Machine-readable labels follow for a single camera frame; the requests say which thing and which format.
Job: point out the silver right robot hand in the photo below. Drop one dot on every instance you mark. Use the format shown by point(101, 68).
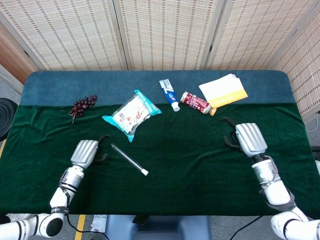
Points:
point(251, 138)

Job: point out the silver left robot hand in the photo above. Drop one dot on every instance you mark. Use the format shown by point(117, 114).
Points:
point(83, 152)

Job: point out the transparent glass test tube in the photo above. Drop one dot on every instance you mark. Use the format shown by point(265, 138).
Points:
point(127, 157)

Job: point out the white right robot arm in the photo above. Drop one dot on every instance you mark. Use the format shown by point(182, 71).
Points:
point(275, 190)

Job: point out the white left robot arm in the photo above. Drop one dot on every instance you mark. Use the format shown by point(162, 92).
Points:
point(71, 178)

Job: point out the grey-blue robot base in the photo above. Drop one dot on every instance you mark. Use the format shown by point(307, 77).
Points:
point(162, 228)

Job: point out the blue white toothpaste tube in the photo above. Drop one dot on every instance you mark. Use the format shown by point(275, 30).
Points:
point(170, 95)

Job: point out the yellow folded cloth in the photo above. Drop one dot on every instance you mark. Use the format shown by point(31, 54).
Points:
point(235, 96)

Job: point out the dark red grape bunch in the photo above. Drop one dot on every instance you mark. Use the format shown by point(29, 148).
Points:
point(81, 106)

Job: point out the teal-edged clear snack packet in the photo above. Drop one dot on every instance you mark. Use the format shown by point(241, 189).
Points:
point(130, 115)

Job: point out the white folded cloth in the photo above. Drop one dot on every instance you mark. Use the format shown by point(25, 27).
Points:
point(220, 86)

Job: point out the dark green velvet cloth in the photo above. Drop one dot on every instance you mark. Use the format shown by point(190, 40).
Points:
point(187, 155)

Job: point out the red Costa coffee bottle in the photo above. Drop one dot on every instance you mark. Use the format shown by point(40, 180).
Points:
point(196, 102)

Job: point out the blue table cover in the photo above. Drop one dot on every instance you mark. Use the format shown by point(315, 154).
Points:
point(100, 82)

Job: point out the white crumpled paper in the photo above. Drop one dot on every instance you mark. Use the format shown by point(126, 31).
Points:
point(98, 223)

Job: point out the black round stool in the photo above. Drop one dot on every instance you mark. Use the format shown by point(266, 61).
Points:
point(6, 117)

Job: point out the small black flat device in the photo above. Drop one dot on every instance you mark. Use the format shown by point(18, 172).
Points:
point(140, 220)

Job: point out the woven bamboo folding screen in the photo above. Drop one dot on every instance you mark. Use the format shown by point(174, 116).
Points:
point(165, 32)

